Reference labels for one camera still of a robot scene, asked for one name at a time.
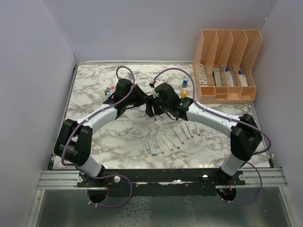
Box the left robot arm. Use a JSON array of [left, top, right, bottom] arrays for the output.
[[53, 79, 147, 187]]

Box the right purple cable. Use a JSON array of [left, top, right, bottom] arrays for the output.
[[149, 68, 272, 206]]

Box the magenta cap marker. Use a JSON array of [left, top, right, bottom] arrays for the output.
[[155, 135, 164, 154]]

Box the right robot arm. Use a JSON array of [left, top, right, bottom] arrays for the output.
[[145, 83, 262, 185]]

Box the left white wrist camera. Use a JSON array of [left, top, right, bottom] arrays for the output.
[[125, 73, 133, 81]]

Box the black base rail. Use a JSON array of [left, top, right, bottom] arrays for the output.
[[77, 168, 245, 197]]

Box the peach plastic file organizer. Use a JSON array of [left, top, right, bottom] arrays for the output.
[[193, 29, 262, 104]]

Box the yellow grey square stamp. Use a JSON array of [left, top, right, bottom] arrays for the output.
[[181, 89, 187, 98]]

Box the brown cap marker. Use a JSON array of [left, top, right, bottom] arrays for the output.
[[185, 121, 194, 138]]

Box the white box in organizer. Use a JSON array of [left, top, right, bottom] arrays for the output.
[[238, 70, 248, 87]]

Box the light blue cap marker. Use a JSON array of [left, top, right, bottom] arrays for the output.
[[147, 136, 157, 157]]

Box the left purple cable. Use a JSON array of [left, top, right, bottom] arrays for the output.
[[61, 66, 135, 208]]

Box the blue grey round stamp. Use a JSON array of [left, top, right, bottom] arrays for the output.
[[181, 78, 188, 88]]

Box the purple cable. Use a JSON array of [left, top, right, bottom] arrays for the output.
[[61, 66, 135, 208], [149, 68, 272, 206]]

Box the green cap marker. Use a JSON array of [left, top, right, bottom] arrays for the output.
[[142, 137, 148, 157], [194, 122, 201, 136]]

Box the pink cap marker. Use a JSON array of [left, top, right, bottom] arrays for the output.
[[160, 135, 173, 151]]

